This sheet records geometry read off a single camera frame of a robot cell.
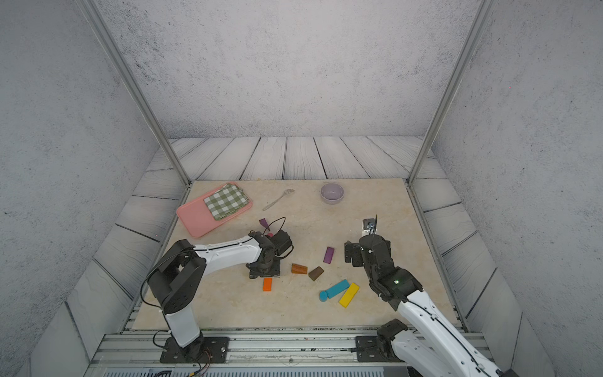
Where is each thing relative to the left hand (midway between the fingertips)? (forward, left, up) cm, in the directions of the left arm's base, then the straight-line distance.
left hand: (274, 276), depth 89 cm
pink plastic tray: (+29, +38, -2) cm, 48 cm away
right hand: (+3, -31, +19) cm, 36 cm away
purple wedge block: (+24, +6, +2) cm, 25 cm away
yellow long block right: (-7, -27, 0) cm, 28 cm away
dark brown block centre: (0, -15, 0) cm, 15 cm away
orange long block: (-3, +2, 0) cm, 4 cm away
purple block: (+8, -21, +1) cm, 22 cm away
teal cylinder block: (-6, -22, 0) cm, 22 cm away
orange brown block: (+3, -9, +1) cm, 9 cm away
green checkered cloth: (+37, +25, +1) cm, 44 cm away
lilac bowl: (+38, -25, +4) cm, 46 cm away
